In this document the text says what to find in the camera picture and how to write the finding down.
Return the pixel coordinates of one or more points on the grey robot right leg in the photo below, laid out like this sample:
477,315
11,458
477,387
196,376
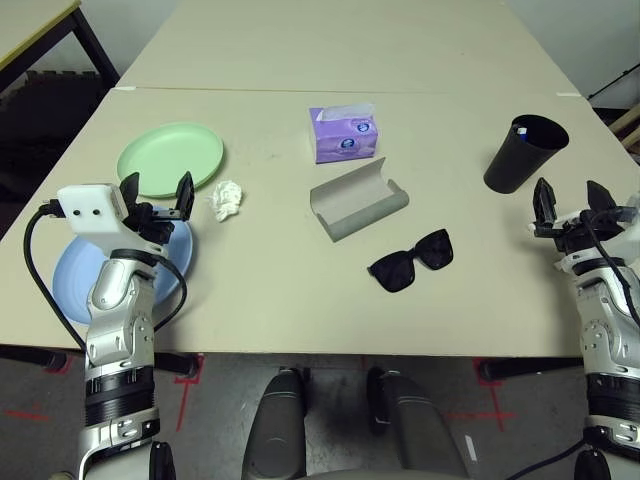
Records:
420,430

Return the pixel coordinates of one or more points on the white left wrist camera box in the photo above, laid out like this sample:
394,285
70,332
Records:
90,210

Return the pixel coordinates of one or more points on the purple tissue pack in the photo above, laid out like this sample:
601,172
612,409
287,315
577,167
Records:
345,145

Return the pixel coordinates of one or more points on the white blue marker pen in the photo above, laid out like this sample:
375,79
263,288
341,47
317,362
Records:
522,132

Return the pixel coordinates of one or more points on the blue plastic plate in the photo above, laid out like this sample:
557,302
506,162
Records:
75,280

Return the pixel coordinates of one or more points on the white tissue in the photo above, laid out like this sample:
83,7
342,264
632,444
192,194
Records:
225,197

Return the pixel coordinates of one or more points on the white floor tape strip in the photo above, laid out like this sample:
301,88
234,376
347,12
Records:
470,447

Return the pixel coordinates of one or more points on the grey robot waist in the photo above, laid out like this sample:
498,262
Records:
360,475

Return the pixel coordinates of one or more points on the black tripod stand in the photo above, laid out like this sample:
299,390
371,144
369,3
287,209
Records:
612,82

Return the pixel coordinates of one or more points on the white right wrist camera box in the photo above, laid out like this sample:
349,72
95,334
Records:
632,225

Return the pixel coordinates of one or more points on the wooden frame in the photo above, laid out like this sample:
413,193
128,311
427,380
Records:
631,125

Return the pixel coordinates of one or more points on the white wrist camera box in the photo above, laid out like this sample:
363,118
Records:
90,210
632,225

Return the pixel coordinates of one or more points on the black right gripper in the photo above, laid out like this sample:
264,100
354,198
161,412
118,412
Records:
580,235

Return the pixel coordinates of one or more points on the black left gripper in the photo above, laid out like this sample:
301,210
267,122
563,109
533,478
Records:
150,225

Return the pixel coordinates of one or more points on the side table with black frame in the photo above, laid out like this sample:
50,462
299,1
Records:
30,25

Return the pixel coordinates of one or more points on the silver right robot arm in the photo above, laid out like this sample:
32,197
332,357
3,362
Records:
600,325

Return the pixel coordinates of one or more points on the black foam mats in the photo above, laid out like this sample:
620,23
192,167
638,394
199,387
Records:
50,100

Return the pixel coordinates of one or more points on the green plastic plate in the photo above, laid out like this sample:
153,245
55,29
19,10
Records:
170,150

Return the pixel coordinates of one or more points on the black table foot bar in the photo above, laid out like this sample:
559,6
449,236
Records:
35,357
177,364
530,370

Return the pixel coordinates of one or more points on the grey glasses case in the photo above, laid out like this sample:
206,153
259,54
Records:
350,200

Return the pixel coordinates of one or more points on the black sunglasses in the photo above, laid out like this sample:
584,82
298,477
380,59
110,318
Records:
395,272

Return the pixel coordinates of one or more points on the black plastic cup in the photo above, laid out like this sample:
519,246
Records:
510,170

